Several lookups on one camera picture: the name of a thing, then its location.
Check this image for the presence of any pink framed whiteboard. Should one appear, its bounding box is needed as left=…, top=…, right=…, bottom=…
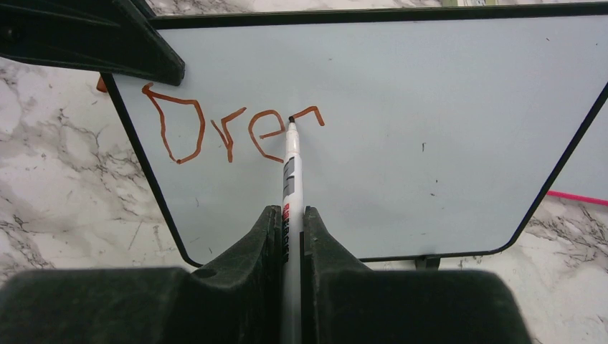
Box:
left=547, top=105, right=607, bottom=206

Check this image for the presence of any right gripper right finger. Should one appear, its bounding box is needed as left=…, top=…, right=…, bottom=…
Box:
left=303, top=207, right=532, bottom=343

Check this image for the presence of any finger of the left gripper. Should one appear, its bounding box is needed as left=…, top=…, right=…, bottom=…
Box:
left=1, top=0, right=186, bottom=86

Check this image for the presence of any white whiteboard eraser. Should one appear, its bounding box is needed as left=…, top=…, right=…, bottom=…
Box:
left=440, top=0, right=498, bottom=7

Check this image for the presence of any white red marker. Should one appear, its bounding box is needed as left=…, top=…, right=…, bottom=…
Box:
left=280, top=116, right=305, bottom=343

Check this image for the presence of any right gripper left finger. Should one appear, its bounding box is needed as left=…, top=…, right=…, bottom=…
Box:
left=1, top=206, right=280, bottom=343

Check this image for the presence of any black framed whiteboard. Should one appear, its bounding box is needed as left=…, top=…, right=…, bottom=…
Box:
left=105, top=2, right=607, bottom=266

